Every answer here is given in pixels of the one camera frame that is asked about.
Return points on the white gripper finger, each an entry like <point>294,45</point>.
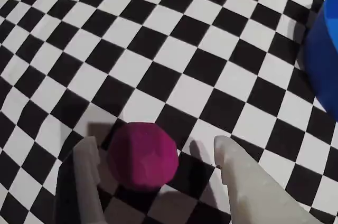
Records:
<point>253,195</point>
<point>88,176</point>

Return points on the pink faceted ball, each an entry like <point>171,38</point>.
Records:
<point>142,155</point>

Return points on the blue round box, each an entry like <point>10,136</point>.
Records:
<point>324,63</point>

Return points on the black white checkered mat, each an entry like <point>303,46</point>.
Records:
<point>169,49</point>

